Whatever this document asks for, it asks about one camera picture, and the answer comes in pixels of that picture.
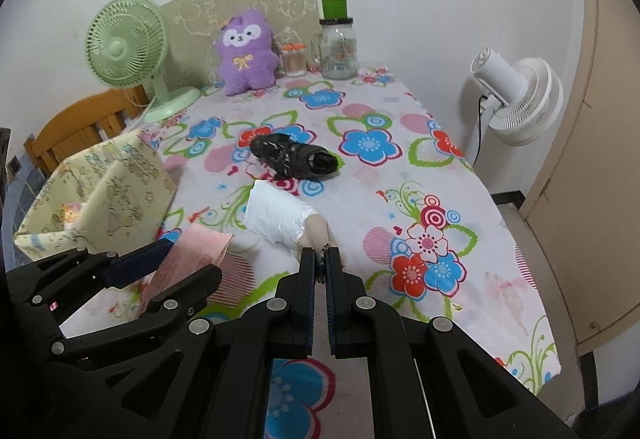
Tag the white standing fan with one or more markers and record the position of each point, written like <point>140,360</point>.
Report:
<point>522,101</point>

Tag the floral tablecloth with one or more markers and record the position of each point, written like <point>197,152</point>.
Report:
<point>406,211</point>

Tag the green desk fan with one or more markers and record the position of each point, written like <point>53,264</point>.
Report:
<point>126,46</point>

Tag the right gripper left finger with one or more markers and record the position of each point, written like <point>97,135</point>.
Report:
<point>278,328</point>

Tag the glass mason jar mug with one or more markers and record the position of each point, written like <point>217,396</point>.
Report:
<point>335,49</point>

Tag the black garbage bag roll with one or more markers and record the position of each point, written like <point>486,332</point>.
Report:
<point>293,160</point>

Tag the beige cartoon wall board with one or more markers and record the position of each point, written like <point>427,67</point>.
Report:
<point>194,27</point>

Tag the yellow cartoon storage box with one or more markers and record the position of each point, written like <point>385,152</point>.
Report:
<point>126,191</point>

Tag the colourful cartoon packet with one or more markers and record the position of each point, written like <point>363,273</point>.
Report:
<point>70,214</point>

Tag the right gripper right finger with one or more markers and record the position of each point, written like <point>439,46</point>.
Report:
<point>428,379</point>

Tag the pink tissue pack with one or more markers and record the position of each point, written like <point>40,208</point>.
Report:
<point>196,248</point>

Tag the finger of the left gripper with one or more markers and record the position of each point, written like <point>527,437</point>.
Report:
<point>66,281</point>
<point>133,380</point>

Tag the cotton swab container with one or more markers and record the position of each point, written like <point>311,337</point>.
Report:
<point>294,59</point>

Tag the purple plush toy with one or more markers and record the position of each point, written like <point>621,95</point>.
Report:
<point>247,59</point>

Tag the green cup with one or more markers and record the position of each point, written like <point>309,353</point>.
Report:
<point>334,9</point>

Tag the white plastic bag roll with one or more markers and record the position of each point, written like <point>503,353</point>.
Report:
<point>284,219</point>

